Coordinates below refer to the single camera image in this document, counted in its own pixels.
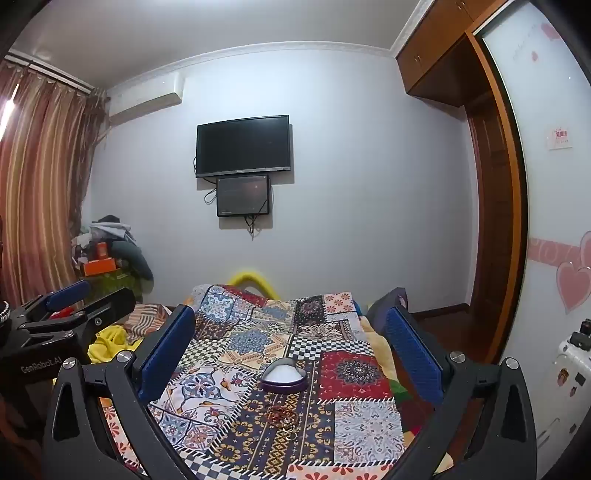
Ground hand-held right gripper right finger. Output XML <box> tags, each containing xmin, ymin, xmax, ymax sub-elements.
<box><xmin>383</xmin><ymin>305</ymin><xmax>539</xmax><ymax>480</ymax></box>

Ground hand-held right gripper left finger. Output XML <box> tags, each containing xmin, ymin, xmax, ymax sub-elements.
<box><xmin>44</xmin><ymin>305</ymin><xmax>197</xmax><ymax>480</ymax></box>

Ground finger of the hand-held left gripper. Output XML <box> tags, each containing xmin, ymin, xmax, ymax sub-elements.
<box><xmin>18</xmin><ymin>287</ymin><xmax>137</xmax><ymax>365</ymax></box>
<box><xmin>8</xmin><ymin>279</ymin><xmax>92</xmax><ymax>334</ymax></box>

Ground purple heart-shaped tin box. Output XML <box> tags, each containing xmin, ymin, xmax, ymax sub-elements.
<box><xmin>259</xmin><ymin>357</ymin><xmax>308</xmax><ymax>394</ymax></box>

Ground red and gold braided bracelet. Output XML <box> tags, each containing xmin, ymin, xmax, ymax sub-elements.
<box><xmin>265</xmin><ymin>405</ymin><xmax>296</xmax><ymax>428</ymax></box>

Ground green plastic bag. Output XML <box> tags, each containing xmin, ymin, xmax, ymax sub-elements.
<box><xmin>84</xmin><ymin>272</ymin><xmax>136</xmax><ymax>298</ymax></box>

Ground yellow cloth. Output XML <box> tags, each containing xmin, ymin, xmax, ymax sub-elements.
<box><xmin>87</xmin><ymin>323</ymin><xmax>129</xmax><ymax>366</ymax></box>

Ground flat orange box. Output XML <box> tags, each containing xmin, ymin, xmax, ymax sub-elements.
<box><xmin>78</xmin><ymin>258</ymin><xmax>117</xmax><ymax>278</ymax></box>

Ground dark purple bag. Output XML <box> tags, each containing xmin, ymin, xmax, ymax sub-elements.
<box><xmin>366</xmin><ymin>287</ymin><xmax>410</xmax><ymax>334</ymax></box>

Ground pile of clothes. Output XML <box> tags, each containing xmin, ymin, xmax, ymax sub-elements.
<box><xmin>71</xmin><ymin>214</ymin><xmax>154</xmax><ymax>283</ymax></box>

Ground yellow curved tube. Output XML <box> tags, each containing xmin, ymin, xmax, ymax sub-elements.
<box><xmin>228</xmin><ymin>270</ymin><xmax>274</xmax><ymax>297</ymax></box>

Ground striped brown curtain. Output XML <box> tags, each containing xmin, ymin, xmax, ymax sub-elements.
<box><xmin>0</xmin><ymin>59</ymin><xmax>108</xmax><ymax>311</ymax></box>

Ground patchwork printed blanket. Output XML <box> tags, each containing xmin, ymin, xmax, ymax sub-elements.
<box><xmin>97</xmin><ymin>284</ymin><xmax>409</xmax><ymax>480</ymax></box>

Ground brown wooden door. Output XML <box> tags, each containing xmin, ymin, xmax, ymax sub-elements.
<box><xmin>465</xmin><ymin>91</ymin><xmax>514</xmax><ymax>366</ymax></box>

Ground white suitcase with stickers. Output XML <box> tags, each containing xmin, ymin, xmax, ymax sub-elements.
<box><xmin>537</xmin><ymin>318</ymin><xmax>591</xmax><ymax>464</ymax></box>

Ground white air conditioner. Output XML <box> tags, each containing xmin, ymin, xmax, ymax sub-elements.
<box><xmin>107</xmin><ymin>75</ymin><xmax>186</xmax><ymax>126</ymax></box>

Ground white wardrobe door heart decals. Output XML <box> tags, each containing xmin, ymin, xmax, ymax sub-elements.
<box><xmin>475</xmin><ymin>0</ymin><xmax>591</xmax><ymax>374</ymax></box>

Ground wooden overhead cabinet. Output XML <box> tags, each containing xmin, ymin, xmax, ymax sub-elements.
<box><xmin>396</xmin><ymin>0</ymin><xmax>488</xmax><ymax>108</ymax></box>

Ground small black wall monitor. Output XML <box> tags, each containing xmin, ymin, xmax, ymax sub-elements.
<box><xmin>216</xmin><ymin>174</ymin><xmax>271</xmax><ymax>218</ymax></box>

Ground black wall television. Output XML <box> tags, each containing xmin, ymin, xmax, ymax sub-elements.
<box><xmin>196</xmin><ymin>115</ymin><xmax>293</xmax><ymax>179</ymax></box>

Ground white curtain rail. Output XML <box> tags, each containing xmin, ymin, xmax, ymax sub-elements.
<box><xmin>4</xmin><ymin>49</ymin><xmax>97</xmax><ymax>96</ymax></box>

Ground pink and white wall sticker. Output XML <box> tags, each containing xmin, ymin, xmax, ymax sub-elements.
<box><xmin>547</xmin><ymin>128</ymin><xmax>574</xmax><ymax>151</ymax></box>

